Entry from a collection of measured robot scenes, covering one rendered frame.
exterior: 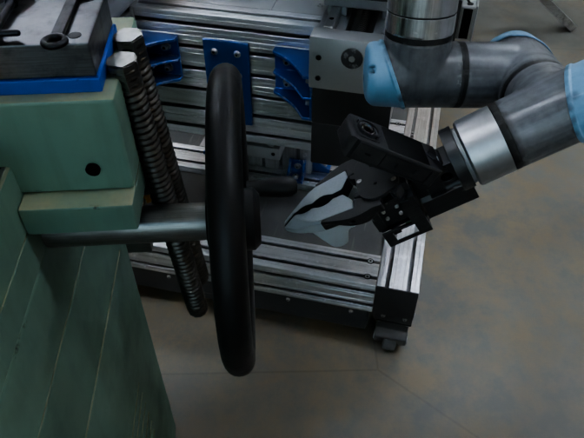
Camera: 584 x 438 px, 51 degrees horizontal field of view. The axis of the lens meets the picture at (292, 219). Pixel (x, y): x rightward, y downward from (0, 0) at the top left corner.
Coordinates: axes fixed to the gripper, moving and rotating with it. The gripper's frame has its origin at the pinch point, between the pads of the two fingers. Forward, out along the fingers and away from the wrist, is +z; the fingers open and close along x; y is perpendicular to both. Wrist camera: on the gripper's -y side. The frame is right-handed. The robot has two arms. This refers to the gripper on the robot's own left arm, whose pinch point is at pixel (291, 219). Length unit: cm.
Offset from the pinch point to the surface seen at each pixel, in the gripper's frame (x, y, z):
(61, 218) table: -12.2, -21.6, 10.9
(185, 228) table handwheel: -9.9, -13.2, 4.5
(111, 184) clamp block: -10.2, -21.0, 6.4
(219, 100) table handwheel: -10.0, -22.8, -5.9
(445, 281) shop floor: 49, 85, -1
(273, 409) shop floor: 16, 61, 39
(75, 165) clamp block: -10.2, -24.1, 7.4
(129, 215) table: -12.2, -18.7, 6.1
